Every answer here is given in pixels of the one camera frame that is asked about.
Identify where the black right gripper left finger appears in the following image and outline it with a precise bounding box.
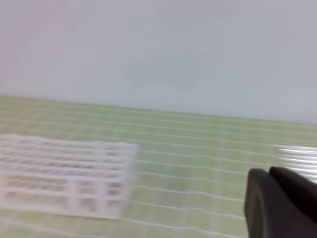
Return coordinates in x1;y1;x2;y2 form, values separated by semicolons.
244;169;317;238

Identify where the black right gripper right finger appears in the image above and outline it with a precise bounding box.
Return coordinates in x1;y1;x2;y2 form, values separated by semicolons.
269;167;317;223

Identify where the clear glass test tube pile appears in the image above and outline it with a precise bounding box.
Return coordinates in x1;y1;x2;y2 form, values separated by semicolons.
273;145;317;183

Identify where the green checkered tablecloth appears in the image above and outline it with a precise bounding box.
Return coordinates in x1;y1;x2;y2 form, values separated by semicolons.
0;96;317;238

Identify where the white plastic test tube rack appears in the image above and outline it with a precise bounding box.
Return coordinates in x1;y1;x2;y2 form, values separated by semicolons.
0;134;138;220

